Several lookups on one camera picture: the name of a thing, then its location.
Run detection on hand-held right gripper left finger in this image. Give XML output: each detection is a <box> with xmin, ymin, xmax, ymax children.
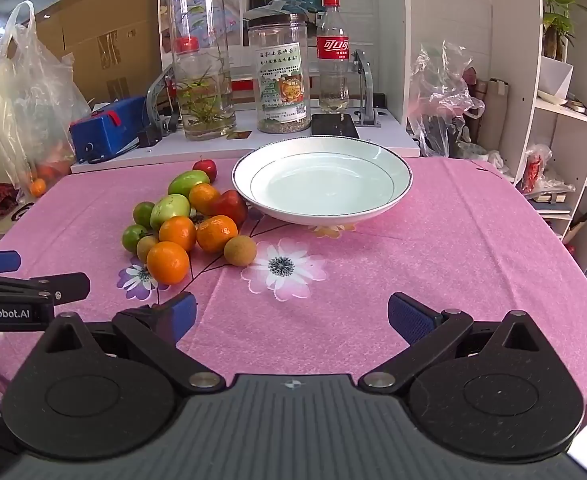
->
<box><xmin>23</xmin><ymin>291</ymin><xmax>226</xmax><ymax>395</ymax></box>

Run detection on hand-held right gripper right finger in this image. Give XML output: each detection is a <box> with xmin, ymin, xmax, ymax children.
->
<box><xmin>358</xmin><ymin>291</ymin><xmax>567</xmax><ymax>395</ymax></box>

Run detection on brown longan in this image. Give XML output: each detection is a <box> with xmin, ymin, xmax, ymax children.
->
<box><xmin>136</xmin><ymin>235</ymin><xmax>160</xmax><ymax>263</ymax></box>
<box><xmin>223</xmin><ymin>235</ymin><xmax>257</xmax><ymax>267</ymax></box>

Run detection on small green fruit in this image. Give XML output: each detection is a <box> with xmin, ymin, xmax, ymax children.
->
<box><xmin>132</xmin><ymin>201</ymin><xmax>155</xmax><ymax>230</ymax></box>
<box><xmin>122</xmin><ymin>224</ymin><xmax>149</xmax><ymax>254</ymax></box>

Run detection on orange mandarin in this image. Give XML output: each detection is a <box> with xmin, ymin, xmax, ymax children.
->
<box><xmin>188</xmin><ymin>182</ymin><xmax>221</xmax><ymax>216</ymax></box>
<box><xmin>158</xmin><ymin>215</ymin><xmax>197</xmax><ymax>252</ymax></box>
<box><xmin>146</xmin><ymin>241</ymin><xmax>190</xmax><ymax>286</ymax></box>
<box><xmin>196</xmin><ymin>215</ymin><xmax>239</xmax><ymax>254</ymax></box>

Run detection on large light green apple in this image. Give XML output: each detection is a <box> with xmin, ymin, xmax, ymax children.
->
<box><xmin>149</xmin><ymin>193</ymin><xmax>191</xmax><ymax>231</ymax></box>

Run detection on white plate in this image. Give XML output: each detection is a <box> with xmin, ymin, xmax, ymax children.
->
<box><xmin>232</xmin><ymin>136</ymin><xmax>413</xmax><ymax>225</ymax></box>

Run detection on pink floral tablecloth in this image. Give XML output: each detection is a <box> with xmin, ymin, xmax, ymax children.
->
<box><xmin>0</xmin><ymin>157</ymin><xmax>587</xmax><ymax>411</ymax></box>

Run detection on dark red apple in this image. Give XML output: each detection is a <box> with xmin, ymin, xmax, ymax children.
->
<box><xmin>208</xmin><ymin>190</ymin><xmax>249</xmax><ymax>228</ymax></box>

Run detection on oval green fruit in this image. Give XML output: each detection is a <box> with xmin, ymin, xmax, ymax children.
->
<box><xmin>167</xmin><ymin>170</ymin><xmax>211</xmax><ymax>198</ymax></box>

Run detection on small red apple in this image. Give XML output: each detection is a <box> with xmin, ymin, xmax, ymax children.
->
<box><xmin>192</xmin><ymin>158</ymin><xmax>218</xmax><ymax>183</ymax></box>

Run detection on clear plastic bag with fruit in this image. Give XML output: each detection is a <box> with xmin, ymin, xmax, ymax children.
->
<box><xmin>0</xmin><ymin>0</ymin><xmax>91</xmax><ymax>201</ymax></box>

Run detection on blue device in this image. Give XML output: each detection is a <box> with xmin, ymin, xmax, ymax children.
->
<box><xmin>69</xmin><ymin>96</ymin><xmax>150</xmax><ymax>163</ymax></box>

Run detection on stack of books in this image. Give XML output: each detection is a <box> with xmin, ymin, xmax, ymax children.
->
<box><xmin>528</xmin><ymin>195</ymin><xmax>571</xmax><ymax>216</ymax></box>

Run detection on clear bag with red packet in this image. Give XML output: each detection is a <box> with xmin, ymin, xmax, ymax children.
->
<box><xmin>521</xmin><ymin>144</ymin><xmax>574</xmax><ymax>196</ymax></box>

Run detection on black phone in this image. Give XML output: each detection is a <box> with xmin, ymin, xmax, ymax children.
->
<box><xmin>311</xmin><ymin>113</ymin><xmax>360</xmax><ymax>139</ymax></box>

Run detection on grey metal lever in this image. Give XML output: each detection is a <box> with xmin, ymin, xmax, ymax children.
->
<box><xmin>147</xmin><ymin>67</ymin><xmax>179</xmax><ymax>136</ymax></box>
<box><xmin>351</xmin><ymin>49</ymin><xmax>381</xmax><ymax>127</ymax></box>

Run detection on crumpled clear plastic bag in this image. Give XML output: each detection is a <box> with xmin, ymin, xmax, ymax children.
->
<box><xmin>407</xmin><ymin>40</ymin><xmax>487</xmax><ymax>158</ymax></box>

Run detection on brown cardboard pieces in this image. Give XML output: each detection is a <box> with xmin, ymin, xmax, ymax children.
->
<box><xmin>478</xmin><ymin>78</ymin><xmax>509</xmax><ymax>148</ymax></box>

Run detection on red-capped bottle with plant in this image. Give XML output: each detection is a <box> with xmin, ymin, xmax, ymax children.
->
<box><xmin>172</xmin><ymin>37</ymin><xmax>234</xmax><ymax>133</ymax></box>

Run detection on cardboard box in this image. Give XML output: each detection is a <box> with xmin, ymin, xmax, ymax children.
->
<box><xmin>0</xmin><ymin>0</ymin><xmax>161</xmax><ymax>106</ymax></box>

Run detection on clear labelled plastic jar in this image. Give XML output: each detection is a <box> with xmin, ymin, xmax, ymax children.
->
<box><xmin>247</xmin><ymin>12</ymin><xmax>310</xmax><ymax>135</ymax></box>

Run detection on white shelf unit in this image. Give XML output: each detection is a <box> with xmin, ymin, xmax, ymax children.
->
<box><xmin>488</xmin><ymin>0</ymin><xmax>587</xmax><ymax>311</ymax></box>

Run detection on white plant pot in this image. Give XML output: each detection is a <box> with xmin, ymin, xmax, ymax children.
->
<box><xmin>538</xmin><ymin>55</ymin><xmax>574</xmax><ymax>106</ymax></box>

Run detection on red-label cola bottle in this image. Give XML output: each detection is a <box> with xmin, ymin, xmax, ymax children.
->
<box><xmin>316</xmin><ymin>0</ymin><xmax>351</xmax><ymax>112</ymax></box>

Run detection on tall glass vase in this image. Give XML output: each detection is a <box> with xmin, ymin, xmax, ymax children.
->
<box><xmin>166</xmin><ymin>0</ymin><xmax>236</xmax><ymax>141</ymax></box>

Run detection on green potted plant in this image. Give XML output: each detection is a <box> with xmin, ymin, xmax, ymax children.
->
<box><xmin>541</xmin><ymin>0</ymin><xmax>587</xmax><ymax>61</ymax></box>

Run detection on black-handled tool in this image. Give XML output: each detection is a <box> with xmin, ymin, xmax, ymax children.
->
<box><xmin>568</xmin><ymin>206</ymin><xmax>587</xmax><ymax>238</ymax></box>

